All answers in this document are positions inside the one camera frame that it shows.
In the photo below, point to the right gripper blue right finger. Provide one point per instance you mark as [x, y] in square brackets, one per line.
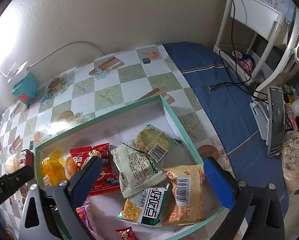
[237, 196]

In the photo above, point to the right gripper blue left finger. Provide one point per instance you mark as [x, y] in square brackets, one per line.
[37, 221]

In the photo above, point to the pink swiss roll packet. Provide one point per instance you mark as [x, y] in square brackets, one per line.
[86, 217]

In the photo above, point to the yellow cake snack packet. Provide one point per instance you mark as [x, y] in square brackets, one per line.
[52, 168]

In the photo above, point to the red orange snack packet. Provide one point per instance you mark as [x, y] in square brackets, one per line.
[107, 181]

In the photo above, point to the small red candy packet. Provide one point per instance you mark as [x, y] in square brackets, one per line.
[127, 233]

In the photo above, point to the cream white snack packet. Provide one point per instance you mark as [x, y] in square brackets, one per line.
[136, 171]

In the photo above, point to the beige orange bread packet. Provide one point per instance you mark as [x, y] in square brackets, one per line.
[188, 191]

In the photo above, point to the green white corn packet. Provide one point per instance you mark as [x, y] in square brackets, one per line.
[145, 208]

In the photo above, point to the round cracker clear packet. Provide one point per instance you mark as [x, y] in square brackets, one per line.
[153, 143]

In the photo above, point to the dark green snack packet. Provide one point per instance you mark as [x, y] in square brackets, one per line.
[60, 224]

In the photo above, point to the clear bagged pale bread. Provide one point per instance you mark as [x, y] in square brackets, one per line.
[12, 163]

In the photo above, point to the dark red biscuit packet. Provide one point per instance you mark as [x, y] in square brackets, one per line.
[26, 159]

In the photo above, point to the clear plastic bag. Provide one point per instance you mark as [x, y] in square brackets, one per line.
[290, 161]

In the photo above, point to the mint green shallow box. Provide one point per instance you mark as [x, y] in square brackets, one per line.
[119, 128]

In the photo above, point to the white phone stand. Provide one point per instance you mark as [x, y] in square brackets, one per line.
[261, 115]

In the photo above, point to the teal cube toy box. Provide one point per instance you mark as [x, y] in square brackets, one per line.
[26, 89]

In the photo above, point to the white power strip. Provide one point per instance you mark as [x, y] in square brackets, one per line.
[15, 74]

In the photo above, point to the smartphone on stand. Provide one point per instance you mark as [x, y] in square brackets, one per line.
[276, 122]

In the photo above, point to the blue cloth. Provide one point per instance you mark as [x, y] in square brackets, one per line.
[228, 109]

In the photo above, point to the white plastic shelf rack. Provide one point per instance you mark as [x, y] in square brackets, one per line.
[272, 57]

